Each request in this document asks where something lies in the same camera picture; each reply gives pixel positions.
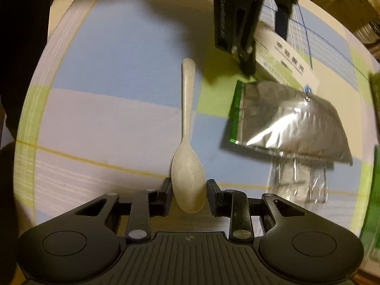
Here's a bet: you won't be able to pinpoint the white green medicine box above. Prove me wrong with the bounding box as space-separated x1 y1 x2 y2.
254 21 319 93

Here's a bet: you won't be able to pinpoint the beige plastic spoon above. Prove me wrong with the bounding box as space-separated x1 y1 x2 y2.
171 58 206 214

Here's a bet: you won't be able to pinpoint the silver foil pouch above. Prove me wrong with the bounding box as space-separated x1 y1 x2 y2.
229 81 353 165

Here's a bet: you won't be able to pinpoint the clear bag metal hooks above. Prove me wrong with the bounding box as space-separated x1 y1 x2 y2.
267 157 328 205

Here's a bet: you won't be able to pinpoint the green drink pack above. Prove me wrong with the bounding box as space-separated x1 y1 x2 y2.
360 145 380 263

